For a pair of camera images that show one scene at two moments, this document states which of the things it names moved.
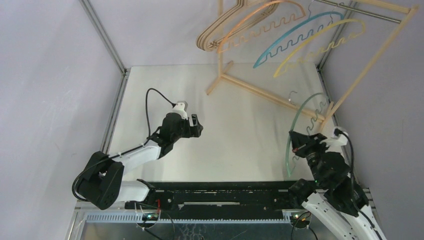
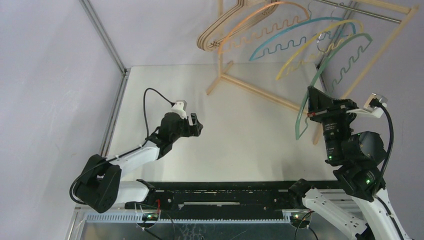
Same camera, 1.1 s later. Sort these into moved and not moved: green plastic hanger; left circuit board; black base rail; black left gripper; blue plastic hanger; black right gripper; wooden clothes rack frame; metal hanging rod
Moved: blue plastic hanger; green plastic hanger; black right gripper
Not moved: wooden clothes rack frame; black base rail; left circuit board; black left gripper; metal hanging rod
